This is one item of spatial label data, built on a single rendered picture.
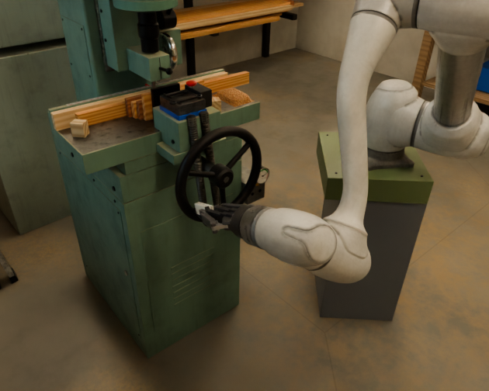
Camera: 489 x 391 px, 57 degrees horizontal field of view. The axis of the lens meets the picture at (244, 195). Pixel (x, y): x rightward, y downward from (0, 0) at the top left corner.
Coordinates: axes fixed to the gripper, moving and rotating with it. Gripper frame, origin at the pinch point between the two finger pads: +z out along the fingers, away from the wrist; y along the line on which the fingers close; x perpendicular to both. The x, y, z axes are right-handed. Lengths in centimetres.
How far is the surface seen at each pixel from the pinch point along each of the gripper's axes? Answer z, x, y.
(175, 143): 13.4, -16.0, -3.2
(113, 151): 20.5, -17.7, 11.4
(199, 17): 231, -67, -162
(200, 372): 35, 71, -1
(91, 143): 24.2, -20.8, 15.3
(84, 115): 33.3, -27.9, 12.0
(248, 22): 232, -58, -212
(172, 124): 12.0, -21.4, -3.2
